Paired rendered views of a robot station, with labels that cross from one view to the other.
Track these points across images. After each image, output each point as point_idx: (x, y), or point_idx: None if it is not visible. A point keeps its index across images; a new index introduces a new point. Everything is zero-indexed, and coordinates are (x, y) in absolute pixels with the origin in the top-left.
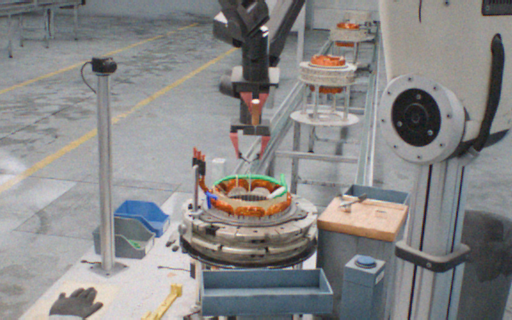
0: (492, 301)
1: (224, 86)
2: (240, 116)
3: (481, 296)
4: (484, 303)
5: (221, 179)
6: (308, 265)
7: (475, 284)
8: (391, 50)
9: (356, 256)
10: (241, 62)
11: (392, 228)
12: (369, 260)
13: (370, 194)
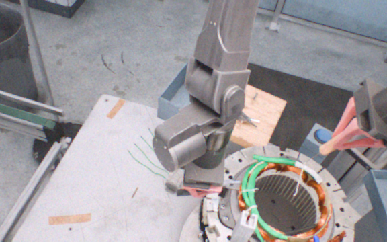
0: (31, 66)
1: (187, 160)
2: (213, 163)
3: (27, 70)
4: (29, 72)
5: (266, 225)
6: (131, 179)
7: (21, 67)
8: None
9: (310, 139)
10: (228, 111)
11: (276, 99)
12: (327, 133)
13: (168, 90)
